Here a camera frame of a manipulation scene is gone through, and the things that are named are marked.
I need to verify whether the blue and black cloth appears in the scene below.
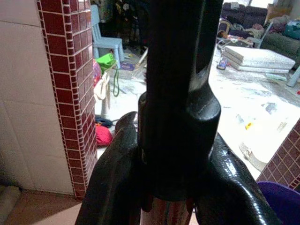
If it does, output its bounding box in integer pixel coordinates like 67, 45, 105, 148
94, 114, 113, 128

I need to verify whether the light blue plastic stool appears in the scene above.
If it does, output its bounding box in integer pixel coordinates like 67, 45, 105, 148
286, 65, 300, 88

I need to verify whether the white stick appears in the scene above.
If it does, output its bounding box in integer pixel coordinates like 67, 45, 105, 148
136, 47, 149, 69

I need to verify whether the dark purple sofa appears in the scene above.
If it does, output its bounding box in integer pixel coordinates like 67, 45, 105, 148
221, 1, 268, 30

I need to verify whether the teal bag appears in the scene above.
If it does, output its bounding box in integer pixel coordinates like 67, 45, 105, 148
284, 19, 300, 40

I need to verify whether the light blue child chair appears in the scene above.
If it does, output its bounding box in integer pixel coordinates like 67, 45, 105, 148
90, 4, 125, 69

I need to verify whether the purple book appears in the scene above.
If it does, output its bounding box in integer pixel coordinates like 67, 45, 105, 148
120, 61, 136, 71

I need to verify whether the white folded mattress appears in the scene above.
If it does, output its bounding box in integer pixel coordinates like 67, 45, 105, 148
221, 45, 296, 74

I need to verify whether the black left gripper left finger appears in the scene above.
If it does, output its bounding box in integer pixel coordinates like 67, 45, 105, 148
76, 111, 144, 225

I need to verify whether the black broom handle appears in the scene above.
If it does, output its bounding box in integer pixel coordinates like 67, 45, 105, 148
137, 0, 223, 225

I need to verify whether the white cloth tote bag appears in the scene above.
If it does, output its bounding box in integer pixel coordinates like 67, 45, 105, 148
93, 71, 112, 116

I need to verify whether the grey green armchair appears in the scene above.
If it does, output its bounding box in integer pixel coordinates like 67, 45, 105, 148
262, 32, 300, 69

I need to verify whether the purple plastic basin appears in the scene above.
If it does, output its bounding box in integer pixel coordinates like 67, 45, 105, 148
256, 181, 300, 225

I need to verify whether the light wooden chair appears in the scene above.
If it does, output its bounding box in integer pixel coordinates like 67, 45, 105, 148
218, 19, 232, 38

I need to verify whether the pink patterned bag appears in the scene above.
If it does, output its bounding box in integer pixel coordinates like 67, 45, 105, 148
93, 59, 102, 82

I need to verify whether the green plastic toy bucket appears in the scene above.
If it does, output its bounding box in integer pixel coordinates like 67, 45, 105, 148
96, 53, 118, 71

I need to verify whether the red cushion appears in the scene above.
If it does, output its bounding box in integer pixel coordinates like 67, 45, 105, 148
95, 125, 114, 147

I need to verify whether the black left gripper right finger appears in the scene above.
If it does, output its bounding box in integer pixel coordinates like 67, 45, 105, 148
194, 133, 282, 225

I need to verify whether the small dark colourful toy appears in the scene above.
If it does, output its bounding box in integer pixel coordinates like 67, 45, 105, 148
216, 57, 228, 70

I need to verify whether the green cord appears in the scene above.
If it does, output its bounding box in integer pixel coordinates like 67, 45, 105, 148
112, 66, 120, 97

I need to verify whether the cardboard box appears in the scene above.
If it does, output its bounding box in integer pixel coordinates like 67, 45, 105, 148
266, 2, 293, 20

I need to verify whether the pale green roll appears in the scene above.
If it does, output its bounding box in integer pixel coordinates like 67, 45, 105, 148
265, 73, 288, 82

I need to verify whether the grey cloth rag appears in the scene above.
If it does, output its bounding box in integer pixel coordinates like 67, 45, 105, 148
239, 142, 268, 172

